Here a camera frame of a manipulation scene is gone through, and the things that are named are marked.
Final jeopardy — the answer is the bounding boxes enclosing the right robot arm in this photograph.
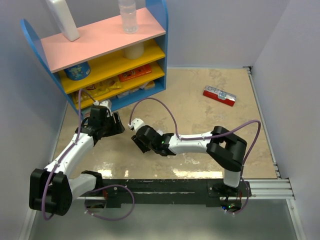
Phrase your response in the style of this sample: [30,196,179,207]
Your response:
[130,125,247,197]

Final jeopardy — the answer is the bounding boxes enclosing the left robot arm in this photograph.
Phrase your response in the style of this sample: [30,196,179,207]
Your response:
[29,105,125,216]

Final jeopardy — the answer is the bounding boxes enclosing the small white boxes bottom shelf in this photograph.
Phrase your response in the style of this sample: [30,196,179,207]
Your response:
[79,80,156,118]

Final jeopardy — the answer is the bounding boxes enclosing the yellow snack bags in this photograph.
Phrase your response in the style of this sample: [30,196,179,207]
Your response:
[72,76,123,104]

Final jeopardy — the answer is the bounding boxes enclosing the blue patterned can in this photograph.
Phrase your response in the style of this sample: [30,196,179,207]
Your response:
[63,61,91,81]

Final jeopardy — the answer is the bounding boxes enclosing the blue shelf unit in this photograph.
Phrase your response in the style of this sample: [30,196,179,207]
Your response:
[20,0,169,113]

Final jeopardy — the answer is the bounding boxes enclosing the orange snack box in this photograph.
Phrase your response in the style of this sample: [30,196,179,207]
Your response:
[118,64,152,82]

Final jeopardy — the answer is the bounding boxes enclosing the cream cylindrical cup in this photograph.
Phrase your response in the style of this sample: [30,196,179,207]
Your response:
[122,42,145,60]

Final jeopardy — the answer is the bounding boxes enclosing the red white toothpaste box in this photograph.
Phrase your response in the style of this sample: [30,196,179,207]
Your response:
[203,85,237,107]

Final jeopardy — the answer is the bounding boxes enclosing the clear plastic bottle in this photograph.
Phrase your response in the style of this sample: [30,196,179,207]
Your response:
[118,0,139,34]

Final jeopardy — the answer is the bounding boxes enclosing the white bottle on shelf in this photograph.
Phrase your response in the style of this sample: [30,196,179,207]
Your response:
[46,0,80,42]

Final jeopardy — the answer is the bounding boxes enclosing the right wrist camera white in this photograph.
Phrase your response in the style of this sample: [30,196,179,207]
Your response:
[128,118,146,132]

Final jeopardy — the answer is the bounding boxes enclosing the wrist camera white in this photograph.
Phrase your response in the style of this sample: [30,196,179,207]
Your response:
[128,118,146,132]
[93,99,112,117]

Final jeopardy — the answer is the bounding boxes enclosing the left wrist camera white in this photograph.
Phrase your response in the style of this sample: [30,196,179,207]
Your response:
[93,99,112,117]

